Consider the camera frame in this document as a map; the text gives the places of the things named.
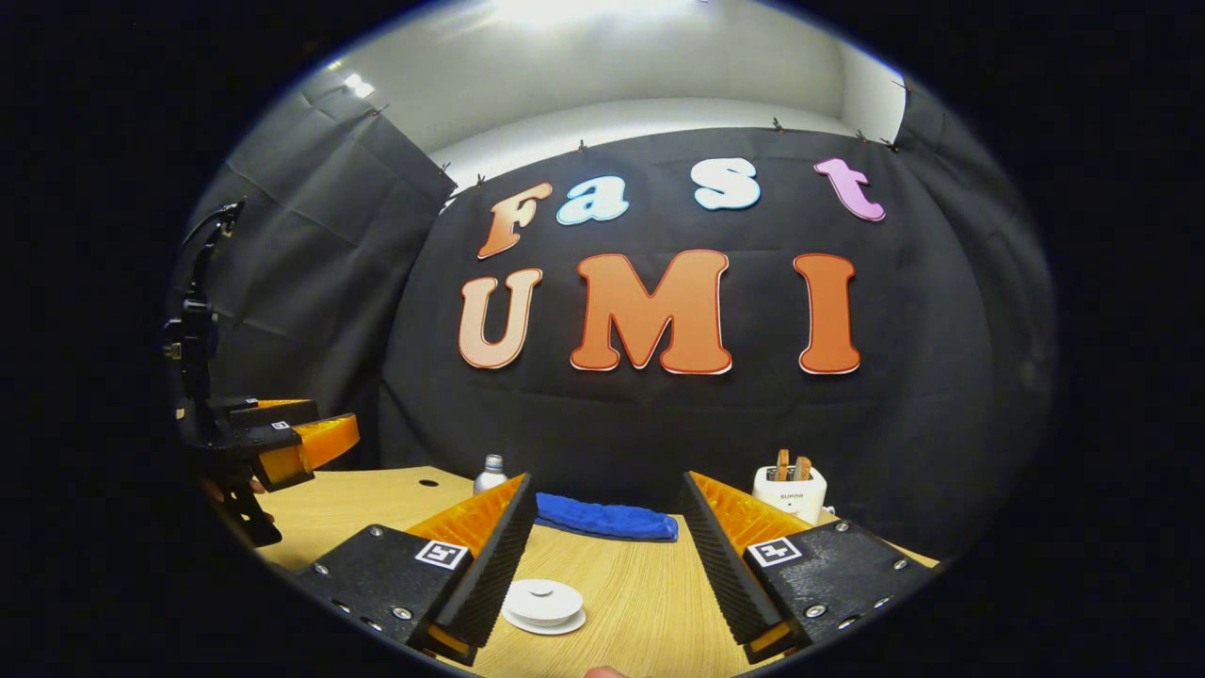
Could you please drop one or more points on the blue towel cloth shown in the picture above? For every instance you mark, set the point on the blue towel cloth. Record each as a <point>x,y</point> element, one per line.
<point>607,518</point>

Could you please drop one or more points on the cream toaster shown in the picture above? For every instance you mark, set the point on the cream toaster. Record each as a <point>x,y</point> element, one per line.
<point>789,497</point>

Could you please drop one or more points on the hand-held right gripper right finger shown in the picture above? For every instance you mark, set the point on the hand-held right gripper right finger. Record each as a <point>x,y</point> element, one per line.
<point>725,570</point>

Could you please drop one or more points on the black backdrop cloth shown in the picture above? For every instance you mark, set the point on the black backdrop cloth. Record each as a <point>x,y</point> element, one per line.
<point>659,433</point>

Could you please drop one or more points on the dark grey side cloth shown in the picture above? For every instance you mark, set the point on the dark grey side cloth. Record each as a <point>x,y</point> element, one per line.
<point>998,311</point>
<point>301,264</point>

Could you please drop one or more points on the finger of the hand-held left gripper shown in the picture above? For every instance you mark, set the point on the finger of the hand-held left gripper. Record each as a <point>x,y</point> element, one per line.
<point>273,416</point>
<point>315,443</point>

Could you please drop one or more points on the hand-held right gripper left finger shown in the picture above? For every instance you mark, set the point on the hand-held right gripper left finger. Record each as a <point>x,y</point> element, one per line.
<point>494,565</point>

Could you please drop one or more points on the white teacup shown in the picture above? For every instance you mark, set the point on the white teacup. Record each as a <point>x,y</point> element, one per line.
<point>544,617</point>

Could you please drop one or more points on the white saucer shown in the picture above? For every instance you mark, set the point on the white saucer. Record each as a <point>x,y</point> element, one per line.
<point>544,631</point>

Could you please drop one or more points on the silver water bottle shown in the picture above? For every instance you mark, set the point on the silver water bottle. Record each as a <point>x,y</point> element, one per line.
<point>490,478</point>

